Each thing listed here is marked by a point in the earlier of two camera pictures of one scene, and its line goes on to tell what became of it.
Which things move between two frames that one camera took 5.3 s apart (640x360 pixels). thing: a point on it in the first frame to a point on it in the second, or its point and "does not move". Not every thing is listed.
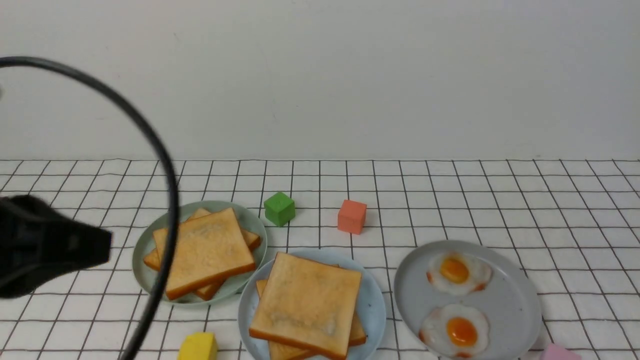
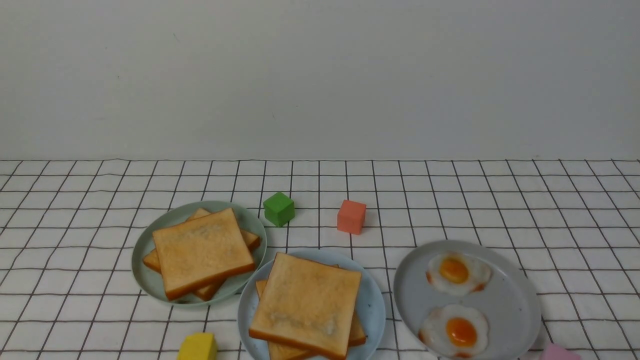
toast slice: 281,351 to 308,305
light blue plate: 254,347 does not move
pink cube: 555,352 does not move
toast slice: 309,304 to 276,350
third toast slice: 207,250 does not move
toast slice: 152,260 does not move
